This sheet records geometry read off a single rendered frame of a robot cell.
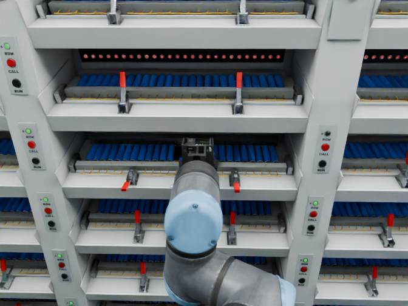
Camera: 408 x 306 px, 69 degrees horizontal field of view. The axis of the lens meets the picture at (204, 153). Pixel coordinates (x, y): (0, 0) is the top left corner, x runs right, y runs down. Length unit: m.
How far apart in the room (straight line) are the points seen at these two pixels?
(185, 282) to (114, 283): 0.54
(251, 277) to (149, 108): 0.43
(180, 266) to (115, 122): 0.37
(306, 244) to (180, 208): 0.52
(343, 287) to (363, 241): 0.19
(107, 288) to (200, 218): 0.65
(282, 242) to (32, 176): 0.69
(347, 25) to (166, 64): 0.44
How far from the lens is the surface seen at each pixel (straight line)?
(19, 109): 0.81
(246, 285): 0.51
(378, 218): 1.03
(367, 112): 0.79
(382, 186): 0.89
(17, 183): 0.92
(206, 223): 0.46
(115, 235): 0.93
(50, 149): 0.81
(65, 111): 0.78
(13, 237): 1.05
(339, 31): 0.70
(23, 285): 1.17
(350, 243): 0.97
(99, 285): 1.07
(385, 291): 1.15
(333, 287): 1.09
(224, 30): 0.66
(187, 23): 0.67
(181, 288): 0.56
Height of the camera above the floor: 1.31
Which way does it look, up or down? 24 degrees down
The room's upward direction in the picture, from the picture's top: straight up
